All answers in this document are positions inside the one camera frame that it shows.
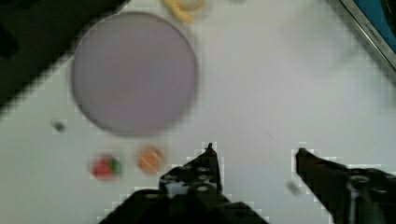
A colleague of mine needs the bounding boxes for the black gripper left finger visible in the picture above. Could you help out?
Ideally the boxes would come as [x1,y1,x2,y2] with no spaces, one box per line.
[159,143,222,196]

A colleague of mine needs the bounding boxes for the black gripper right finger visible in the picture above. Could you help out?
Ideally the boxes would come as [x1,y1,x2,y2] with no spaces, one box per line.
[295,148,396,224]

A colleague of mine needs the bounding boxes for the red toy strawberry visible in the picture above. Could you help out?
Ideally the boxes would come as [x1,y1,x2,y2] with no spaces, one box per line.
[90,155,121,179]

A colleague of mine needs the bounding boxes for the orange slice toy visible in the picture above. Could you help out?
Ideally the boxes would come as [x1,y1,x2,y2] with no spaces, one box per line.
[137,146,164,174]

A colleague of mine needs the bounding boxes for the round purple plate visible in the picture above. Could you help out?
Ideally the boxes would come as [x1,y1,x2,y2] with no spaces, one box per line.
[70,12,198,135]

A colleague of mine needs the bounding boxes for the plush peeled banana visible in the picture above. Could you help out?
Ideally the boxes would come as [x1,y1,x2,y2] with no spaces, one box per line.
[163,0,205,23]

